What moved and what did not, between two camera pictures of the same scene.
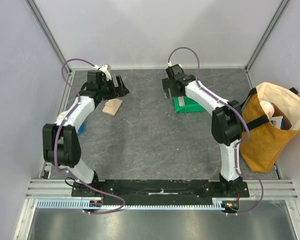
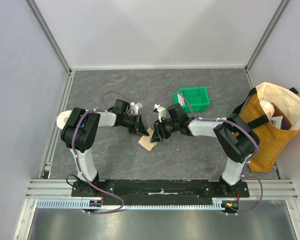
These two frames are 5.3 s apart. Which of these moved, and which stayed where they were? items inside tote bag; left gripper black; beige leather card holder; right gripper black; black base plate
Moved: beige leather card holder; right gripper black; left gripper black
Stayed: black base plate; items inside tote bag
